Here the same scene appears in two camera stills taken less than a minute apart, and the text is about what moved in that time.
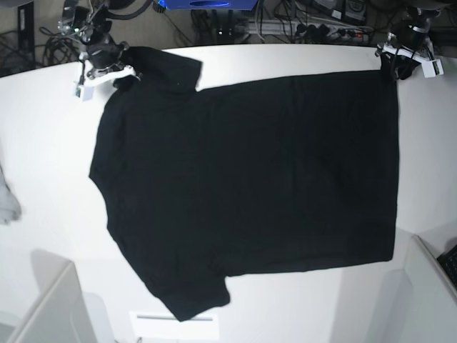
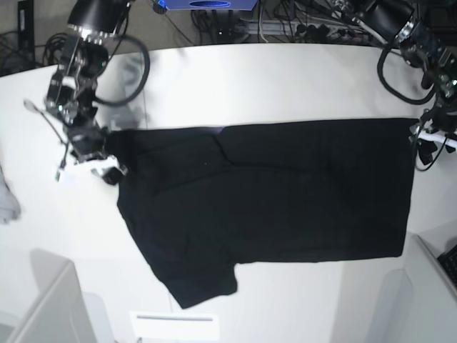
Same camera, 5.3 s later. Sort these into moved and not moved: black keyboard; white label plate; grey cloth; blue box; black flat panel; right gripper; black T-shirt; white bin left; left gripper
Moved: right gripper; left gripper; black T-shirt
Not moved: grey cloth; blue box; white bin left; white label plate; black flat panel; black keyboard
